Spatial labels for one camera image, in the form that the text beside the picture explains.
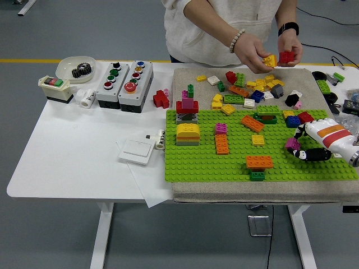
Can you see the person's left hand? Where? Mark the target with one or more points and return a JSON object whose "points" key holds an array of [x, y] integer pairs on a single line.
{"points": [[291, 43]]}

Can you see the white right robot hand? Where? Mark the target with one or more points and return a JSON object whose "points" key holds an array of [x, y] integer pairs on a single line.
{"points": [[331, 134]]}

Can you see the person's right hand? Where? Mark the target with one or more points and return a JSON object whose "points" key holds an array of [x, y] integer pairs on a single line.
{"points": [[251, 50]]}

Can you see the yellow square brick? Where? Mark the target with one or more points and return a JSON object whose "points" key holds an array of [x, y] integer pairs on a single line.
{"points": [[269, 61], [258, 140], [228, 109]]}

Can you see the red sloped brick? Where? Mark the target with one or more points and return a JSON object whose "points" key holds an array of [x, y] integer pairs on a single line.
{"points": [[305, 116]]}

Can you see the magenta square brick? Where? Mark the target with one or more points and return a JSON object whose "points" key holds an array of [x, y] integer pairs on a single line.
{"points": [[292, 144], [221, 129]]}

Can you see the blue square brick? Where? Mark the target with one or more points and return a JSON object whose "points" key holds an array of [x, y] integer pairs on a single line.
{"points": [[256, 96], [292, 121]]}

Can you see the orange long brick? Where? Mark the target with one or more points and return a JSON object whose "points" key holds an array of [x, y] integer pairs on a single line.
{"points": [[221, 144], [252, 123], [239, 91], [259, 162]]}

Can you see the lime green studded baseplate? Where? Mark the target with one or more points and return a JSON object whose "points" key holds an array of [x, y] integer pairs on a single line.
{"points": [[196, 162]]}

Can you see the person's right forearm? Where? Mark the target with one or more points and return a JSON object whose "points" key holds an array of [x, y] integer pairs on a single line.
{"points": [[207, 19]]}

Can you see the person's left forearm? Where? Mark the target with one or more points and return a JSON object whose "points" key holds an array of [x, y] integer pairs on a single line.
{"points": [[284, 14]]}

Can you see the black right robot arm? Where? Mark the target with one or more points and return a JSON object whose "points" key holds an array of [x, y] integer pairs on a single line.
{"points": [[355, 161]]}

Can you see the white square brick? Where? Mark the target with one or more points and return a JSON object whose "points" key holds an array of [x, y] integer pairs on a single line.
{"points": [[213, 80], [268, 95], [249, 103], [297, 93], [337, 155]]}

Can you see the red square brick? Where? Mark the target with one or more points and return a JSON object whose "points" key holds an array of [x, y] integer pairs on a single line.
{"points": [[230, 77]]}

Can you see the small pink brick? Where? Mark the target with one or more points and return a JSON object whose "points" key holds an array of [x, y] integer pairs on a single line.
{"points": [[166, 92], [298, 105]]}

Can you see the dark green small brick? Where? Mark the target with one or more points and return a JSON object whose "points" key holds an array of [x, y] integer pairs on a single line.
{"points": [[221, 87]]}

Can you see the grey curved brick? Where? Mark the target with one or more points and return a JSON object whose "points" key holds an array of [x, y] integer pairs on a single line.
{"points": [[277, 91]]}

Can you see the lime long brick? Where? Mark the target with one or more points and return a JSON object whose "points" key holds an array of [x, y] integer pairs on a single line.
{"points": [[323, 86], [233, 99], [268, 110]]}

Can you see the black brick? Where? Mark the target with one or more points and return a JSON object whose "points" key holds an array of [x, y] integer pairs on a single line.
{"points": [[291, 100]]}

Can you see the yellow small brick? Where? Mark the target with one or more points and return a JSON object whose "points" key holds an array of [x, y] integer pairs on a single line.
{"points": [[201, 78]]}

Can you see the lime small brick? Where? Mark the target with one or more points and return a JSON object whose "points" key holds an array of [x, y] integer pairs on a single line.
{"points": [[338, 76]]}

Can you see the dark green narrow brick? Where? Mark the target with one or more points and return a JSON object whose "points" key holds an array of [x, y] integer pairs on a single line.
{"points": [[190, 91]]}

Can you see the small magenta brick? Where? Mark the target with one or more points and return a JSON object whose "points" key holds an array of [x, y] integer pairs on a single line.
{"points": [[184, 94]]}

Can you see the brown square brick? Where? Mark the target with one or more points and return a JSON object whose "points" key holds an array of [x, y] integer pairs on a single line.
{"points": [[258, 169]]}

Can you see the pink square brick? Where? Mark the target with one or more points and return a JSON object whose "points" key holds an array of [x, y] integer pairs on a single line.
{"points": [[187, 103]]}

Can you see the red wide brick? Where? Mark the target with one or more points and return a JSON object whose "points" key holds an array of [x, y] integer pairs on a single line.
{"points": [[179, 107]]}

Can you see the grey arch brick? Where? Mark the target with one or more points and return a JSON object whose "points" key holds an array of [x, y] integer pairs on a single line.
{"points": [[180, 120]]}

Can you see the yellow orange grey brick stack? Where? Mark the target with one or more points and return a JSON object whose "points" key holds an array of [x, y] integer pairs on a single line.
{"points": [[187, 129]]}

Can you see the red cross-shaped brick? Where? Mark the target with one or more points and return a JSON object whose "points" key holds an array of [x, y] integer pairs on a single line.
{"points": [[160, 98]]}

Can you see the black wristwatch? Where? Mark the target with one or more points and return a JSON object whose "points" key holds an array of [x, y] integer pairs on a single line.
{"points": [[289, 28]]}

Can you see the clear plastic bag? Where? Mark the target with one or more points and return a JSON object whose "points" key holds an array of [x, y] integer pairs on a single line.
{"points": [[349, 122]]}

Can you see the black fob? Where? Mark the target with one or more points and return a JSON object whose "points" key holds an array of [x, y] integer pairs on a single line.
{"points": [[334, 108]]}

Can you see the black box yellow marks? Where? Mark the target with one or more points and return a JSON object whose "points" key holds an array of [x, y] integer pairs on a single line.
{"points": [[350, 106]]}

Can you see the bag of blue parts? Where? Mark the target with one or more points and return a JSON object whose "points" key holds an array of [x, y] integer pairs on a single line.
{"points": [[354, 94]]}

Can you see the clear plastic piece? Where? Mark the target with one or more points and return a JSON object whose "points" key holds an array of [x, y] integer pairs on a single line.
{"points": [[331, 80]]}

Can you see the person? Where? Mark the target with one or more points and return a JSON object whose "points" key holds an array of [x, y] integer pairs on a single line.
{"points": [[190, 42]]}

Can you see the grey-brown mat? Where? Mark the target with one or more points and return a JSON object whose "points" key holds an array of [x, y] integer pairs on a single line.
{"points": [[182, 75]]}

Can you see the black table control panel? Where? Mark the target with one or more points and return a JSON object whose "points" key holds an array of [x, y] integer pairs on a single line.
{"points": [[350, 209]]}

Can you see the white table leg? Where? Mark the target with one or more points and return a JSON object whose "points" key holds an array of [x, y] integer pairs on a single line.
{"points": [[102, 238], [301, 238]]}

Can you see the silver floor outlet box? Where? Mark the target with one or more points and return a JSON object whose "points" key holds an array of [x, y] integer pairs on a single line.
{"points": [[259, 225]]}

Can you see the white labelled cylinder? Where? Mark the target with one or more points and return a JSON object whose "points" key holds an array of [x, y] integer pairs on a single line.
{"points": [[160, 140]]}

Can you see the grey emergency-stop control box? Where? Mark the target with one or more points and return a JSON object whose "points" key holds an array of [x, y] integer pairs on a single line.
{"points": [[129, 98]]}

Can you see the small white grey cube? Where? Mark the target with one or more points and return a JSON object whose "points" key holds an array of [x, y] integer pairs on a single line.
{"points": [[148, 137]]}

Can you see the grey four-button control box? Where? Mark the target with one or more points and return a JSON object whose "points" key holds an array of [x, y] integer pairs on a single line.
{"points": [[105, 93]]}

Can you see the white paper sheet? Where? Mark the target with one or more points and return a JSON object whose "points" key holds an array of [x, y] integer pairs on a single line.
{"points": [[151, 185]]}

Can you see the white pipe fitting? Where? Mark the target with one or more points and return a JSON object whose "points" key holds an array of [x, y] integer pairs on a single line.
{"points": [[88, 99]]}

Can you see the black metal gear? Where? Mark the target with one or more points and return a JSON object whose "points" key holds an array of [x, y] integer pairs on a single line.
{"points": [[81, 70]]}

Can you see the white plastic bowl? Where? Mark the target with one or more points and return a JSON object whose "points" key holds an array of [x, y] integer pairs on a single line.
{"points": [[66, 68]]}

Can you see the white furniture foot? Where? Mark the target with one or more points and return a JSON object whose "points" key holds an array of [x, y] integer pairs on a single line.
{"points": [[26, 7]]}

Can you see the dark green frame brick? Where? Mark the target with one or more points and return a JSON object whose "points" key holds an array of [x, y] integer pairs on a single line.
{"points": [[258, 120]]}

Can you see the white wall switch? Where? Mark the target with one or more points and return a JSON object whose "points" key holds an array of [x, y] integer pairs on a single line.
{"points": [[136, 151]]}

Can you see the cream red-green switch box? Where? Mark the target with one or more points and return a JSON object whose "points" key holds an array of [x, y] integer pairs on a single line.
{"points": [[56, 91]]}

